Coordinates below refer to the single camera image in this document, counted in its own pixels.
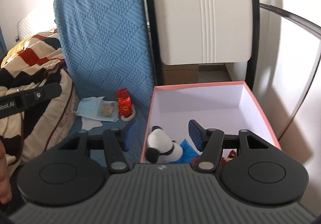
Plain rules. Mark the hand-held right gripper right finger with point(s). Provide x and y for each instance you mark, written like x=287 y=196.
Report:
x=195 y=136

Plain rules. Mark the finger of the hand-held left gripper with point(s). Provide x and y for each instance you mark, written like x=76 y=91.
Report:
x=47 y=93

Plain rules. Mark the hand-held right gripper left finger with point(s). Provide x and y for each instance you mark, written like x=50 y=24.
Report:
x=131 y=136

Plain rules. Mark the white black plush dog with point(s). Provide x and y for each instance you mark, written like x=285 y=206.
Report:
x=160 y=141

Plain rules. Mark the red candy packet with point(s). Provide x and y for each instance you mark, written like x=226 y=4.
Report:
x=124 y=103
x=229 y=157

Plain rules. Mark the clear snack packet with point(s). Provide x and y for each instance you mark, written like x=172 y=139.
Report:
x=107 y=111

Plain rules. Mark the pink cardboard box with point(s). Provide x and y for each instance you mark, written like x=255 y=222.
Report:
x=200 y=98

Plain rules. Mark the white waffle cloth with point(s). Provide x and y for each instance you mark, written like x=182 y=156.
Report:
x=91 y=125

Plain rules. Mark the blue face mask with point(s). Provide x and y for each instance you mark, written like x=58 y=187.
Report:
x=87 y=107

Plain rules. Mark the person's left hand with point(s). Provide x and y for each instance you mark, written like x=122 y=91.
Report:
x=3 y=181

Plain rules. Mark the red black cream striped blanket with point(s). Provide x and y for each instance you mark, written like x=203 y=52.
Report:
x=32 y=56

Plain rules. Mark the yellow pillow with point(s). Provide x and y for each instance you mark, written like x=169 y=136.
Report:
x=15 y=51

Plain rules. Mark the white quilted pillow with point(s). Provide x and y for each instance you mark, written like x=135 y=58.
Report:
x=32 y=26

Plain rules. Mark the blue quilted mattress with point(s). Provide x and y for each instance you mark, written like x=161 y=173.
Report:
x=100 y=38

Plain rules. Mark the beige chair back panel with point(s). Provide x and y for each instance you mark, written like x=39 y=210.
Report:
x=188 y=26

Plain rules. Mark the curved black rail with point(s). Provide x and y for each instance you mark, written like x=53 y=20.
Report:
x=288 y=12

